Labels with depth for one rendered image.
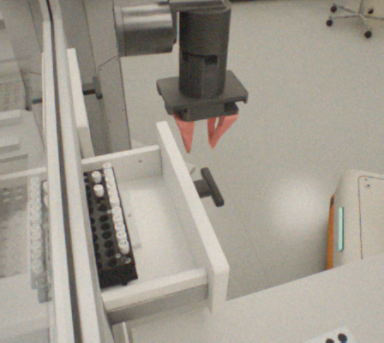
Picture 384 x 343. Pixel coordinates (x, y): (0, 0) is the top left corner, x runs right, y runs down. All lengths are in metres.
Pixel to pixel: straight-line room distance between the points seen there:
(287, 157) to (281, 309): 1.45
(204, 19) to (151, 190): 0.33
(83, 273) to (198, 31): 0.27
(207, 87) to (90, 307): 0.26
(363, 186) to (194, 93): 1.16
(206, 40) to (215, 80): 0.05
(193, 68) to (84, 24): 0.97
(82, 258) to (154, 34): 0.23
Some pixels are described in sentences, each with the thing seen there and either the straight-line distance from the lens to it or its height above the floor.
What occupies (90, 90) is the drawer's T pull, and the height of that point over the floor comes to 0.91.
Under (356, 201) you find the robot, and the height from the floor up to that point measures 0.28.
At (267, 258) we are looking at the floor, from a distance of 1.60.
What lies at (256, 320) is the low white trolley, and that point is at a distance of 0.62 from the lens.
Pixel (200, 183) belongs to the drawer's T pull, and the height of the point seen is 0.91.
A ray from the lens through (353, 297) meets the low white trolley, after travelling 0.67.
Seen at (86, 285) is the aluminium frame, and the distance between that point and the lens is 0.38.
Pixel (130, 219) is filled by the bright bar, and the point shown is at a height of 0.85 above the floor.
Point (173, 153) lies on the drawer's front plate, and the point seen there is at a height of 0.93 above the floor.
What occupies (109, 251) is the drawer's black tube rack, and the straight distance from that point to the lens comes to 0.51.
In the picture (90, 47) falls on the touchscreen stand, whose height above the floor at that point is 0.70.
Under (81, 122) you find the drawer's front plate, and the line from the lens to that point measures 0.66.
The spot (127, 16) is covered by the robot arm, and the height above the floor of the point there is 1.16.
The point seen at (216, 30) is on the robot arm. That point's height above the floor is 1.14.
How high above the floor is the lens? 1.31
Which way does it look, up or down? 41 degrees down
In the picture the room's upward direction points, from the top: straight up
